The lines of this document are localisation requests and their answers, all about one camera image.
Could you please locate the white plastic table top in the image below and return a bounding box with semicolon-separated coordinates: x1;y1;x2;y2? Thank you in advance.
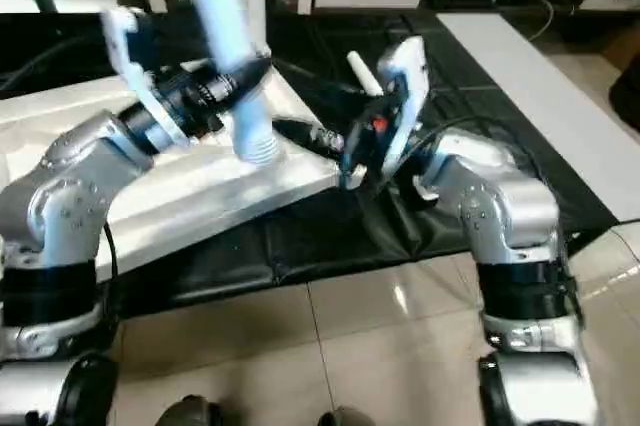
0;64;367;279

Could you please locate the black work mat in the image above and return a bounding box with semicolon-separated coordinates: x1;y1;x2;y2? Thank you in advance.
0;4;623;349

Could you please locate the white flat board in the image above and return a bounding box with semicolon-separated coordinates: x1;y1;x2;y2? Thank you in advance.
436;11;640;224

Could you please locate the black right robot foot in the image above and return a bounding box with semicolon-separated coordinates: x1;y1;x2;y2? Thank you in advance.
319;405;377;426

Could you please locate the black robot foot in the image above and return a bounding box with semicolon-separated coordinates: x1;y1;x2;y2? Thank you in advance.
319;405;377;426
154;395;222;426

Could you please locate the brown cardboard box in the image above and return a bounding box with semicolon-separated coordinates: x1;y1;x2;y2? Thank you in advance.
599;18;640;65

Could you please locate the black left robot foot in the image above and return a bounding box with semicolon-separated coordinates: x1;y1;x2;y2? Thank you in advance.
154;395;222;426

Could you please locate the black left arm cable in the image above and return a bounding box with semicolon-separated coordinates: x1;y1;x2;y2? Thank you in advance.
0;30;122;99

